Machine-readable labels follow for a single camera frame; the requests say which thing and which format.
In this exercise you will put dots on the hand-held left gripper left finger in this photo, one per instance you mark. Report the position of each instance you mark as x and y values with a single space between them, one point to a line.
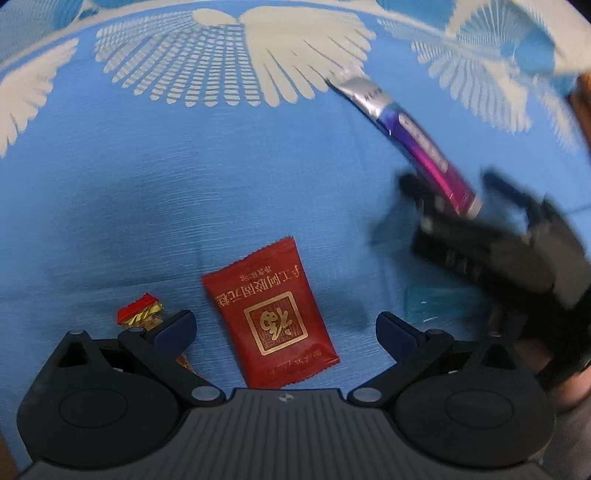
175 330

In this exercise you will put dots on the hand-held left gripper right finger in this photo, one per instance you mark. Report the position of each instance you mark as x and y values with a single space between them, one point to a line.
392 330

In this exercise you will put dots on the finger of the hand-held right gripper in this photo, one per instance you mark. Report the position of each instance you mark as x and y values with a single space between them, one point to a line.
508 189
418 189

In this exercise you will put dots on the gold snack bar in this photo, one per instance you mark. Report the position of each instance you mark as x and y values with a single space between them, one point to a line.
143 311

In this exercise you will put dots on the purple stick packet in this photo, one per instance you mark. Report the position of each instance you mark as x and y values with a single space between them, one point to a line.
415 143

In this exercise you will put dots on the red square snack packet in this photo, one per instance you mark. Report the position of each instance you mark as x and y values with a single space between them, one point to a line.
272 314

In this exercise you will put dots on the person's right hand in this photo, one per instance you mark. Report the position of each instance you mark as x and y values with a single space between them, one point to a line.
572 387

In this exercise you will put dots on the brown wooden furniture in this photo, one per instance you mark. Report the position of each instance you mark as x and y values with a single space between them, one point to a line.
584 106

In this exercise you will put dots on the blue fan-print blanket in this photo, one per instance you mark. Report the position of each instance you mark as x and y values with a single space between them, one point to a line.
184 161

